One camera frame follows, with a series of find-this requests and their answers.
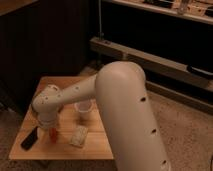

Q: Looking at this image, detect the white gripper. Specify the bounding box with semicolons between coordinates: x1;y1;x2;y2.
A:
36;113;60;138

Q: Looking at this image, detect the red pepper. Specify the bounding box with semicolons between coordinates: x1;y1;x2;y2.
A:
49;128;58;143

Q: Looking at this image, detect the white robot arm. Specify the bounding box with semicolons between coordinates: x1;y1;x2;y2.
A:
31;61;172;171

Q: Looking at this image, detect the white ceramic cup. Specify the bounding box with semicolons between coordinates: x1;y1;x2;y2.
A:
74;100;93;120

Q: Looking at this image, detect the black remote control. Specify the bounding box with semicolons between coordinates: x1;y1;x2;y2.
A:
21;127;38;150

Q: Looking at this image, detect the beige sponge block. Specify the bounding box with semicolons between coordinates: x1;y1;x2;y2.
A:
70;125;88;147

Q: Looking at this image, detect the wooden side table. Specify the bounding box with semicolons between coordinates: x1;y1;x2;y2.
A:
8;76;115;162

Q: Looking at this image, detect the dark wooden cabinet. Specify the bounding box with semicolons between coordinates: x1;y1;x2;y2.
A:
0;0;89;114

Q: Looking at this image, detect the vertical metal pole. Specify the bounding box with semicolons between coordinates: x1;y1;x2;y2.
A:
98;0;104;40

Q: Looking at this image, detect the grey metal beam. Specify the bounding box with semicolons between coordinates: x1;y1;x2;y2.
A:
90;37;213;92

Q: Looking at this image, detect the cluttered back shelf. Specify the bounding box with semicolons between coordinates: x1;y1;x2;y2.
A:
104;0;213;25

